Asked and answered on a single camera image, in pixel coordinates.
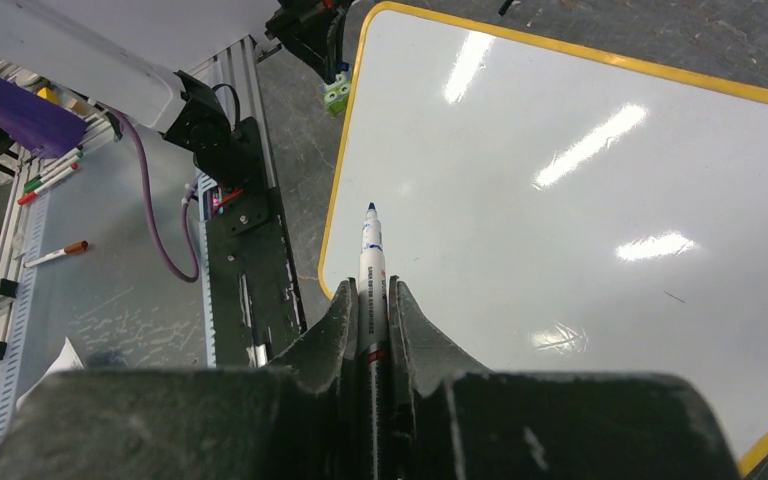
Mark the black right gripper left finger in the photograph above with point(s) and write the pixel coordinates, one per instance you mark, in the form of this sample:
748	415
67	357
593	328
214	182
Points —
291	419

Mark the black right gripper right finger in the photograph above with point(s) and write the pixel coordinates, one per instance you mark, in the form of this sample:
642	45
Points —
457	419

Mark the blue whiteboard marker pen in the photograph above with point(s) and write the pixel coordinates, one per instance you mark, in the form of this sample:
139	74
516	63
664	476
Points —
373	353

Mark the yellow framed whiteboard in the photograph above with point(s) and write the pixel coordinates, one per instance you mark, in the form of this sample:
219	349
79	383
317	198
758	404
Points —
554	206

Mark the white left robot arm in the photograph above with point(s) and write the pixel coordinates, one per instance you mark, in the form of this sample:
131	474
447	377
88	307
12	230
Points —
182	109

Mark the red capped marker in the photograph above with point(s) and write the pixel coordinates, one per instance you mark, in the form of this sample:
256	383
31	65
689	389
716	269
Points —
72	249

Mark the green owl eraser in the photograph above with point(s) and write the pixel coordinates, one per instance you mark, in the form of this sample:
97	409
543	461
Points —
335	96

